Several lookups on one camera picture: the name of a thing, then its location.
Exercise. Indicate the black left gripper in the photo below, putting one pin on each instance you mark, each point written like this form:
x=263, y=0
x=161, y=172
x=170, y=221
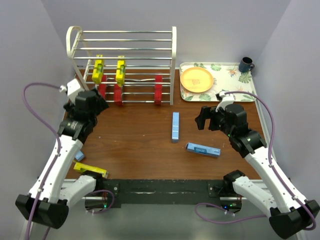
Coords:
x=101, y=104

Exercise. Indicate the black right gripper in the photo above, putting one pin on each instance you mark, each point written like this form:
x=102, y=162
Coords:
x=206, y=113

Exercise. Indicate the red toothpaste box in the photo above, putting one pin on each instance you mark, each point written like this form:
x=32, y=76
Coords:
x=102, y=87
x=118, y=95
x=158, y=90

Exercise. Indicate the yellow toothpaste box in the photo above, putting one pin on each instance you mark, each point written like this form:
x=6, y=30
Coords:
x=82, y=168
x=98, y=69
x=120, y=71

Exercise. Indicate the blue toothpaste box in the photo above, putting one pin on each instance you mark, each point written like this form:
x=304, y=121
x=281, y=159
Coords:
x=203, y=150
x=175, y=131
x=79, y=156

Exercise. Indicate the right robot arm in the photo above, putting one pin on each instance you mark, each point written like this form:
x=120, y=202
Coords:
x=287, y=209

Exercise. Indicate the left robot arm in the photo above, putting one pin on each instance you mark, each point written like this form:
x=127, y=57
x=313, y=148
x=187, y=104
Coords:
x=46, y=202

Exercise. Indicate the white metal shelf rack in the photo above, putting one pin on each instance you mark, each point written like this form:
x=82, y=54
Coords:
x=147, y=53

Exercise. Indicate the floral serving tray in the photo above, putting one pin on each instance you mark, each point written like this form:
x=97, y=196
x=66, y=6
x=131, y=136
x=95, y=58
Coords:
x=226, y=77

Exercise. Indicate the orange plate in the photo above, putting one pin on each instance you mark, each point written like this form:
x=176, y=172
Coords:
x=196, y=80

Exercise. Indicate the dark blue mug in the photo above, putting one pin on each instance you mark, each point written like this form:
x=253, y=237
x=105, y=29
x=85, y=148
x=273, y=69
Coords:
x=246, y=64

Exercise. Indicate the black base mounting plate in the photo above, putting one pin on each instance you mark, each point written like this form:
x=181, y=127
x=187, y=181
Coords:
x=170, y=192

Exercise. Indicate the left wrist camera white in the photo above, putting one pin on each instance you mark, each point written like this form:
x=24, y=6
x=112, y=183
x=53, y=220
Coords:
x=73, y=88

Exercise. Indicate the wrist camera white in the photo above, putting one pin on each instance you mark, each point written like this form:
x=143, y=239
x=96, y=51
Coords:
x=224, y=99
x=73, y=88

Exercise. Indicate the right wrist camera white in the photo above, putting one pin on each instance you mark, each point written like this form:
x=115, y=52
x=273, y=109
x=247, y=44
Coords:
x=224, y=99

